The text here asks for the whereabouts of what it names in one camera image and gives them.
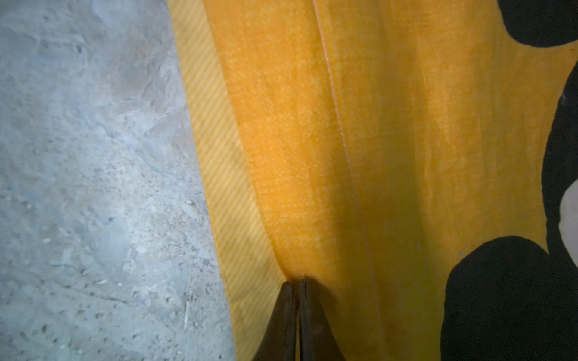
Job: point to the yellow printed pillowcase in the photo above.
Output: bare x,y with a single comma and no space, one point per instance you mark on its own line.
417,159

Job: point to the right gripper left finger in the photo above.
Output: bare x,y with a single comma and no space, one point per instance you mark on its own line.
279,340

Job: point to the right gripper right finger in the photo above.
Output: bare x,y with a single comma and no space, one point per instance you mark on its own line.
317,341

